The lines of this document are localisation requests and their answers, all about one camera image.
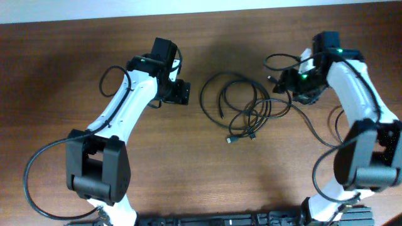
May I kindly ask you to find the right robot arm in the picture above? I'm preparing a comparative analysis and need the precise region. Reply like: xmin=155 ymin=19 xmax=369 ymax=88
xmin=268 ymin=31 xmax=401 ymax=225

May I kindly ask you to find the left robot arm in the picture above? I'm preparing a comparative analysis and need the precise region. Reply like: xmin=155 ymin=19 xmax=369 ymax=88
xmin=66 ymin=38 xmax=190 ymax=225

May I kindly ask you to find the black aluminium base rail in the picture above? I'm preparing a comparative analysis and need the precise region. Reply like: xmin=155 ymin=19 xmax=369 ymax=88
xmin=64 ymin=205 xmax=376 ymax=226

